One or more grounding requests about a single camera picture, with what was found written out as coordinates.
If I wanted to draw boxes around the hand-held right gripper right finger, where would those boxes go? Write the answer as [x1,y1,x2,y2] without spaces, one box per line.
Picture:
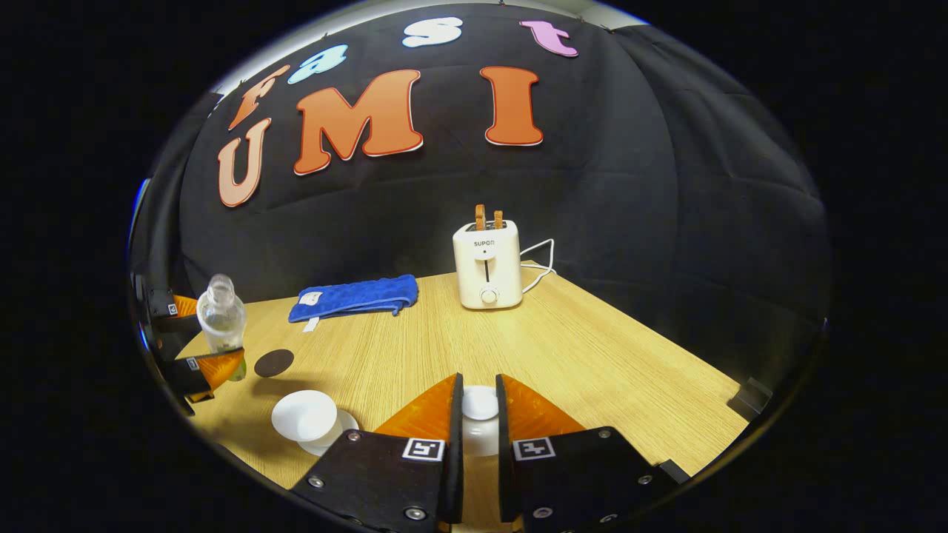
[495,374,690,528]

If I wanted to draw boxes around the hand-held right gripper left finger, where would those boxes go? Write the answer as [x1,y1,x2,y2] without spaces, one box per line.
[290,372,465,531]

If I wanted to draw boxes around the clear water bottle white label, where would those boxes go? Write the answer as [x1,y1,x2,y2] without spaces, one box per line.
[197,274,247,382]

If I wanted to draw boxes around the dark round coaster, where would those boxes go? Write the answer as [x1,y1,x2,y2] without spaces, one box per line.
[254,349,295,378]

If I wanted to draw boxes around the white saucer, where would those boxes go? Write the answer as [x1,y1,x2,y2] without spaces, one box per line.
[296,407,361,457]

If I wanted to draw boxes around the blue towel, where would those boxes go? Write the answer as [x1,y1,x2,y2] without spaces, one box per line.
[288,275,419,332]

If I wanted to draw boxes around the white toaster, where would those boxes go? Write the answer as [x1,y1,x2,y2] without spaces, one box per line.
[453,221,524,310]

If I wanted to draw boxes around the white toaster cable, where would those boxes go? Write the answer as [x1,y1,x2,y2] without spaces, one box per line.
[521,238,556,295]

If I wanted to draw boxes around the black table corner bracket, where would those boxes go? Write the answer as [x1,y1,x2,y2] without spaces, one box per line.
[727,376,772,421]

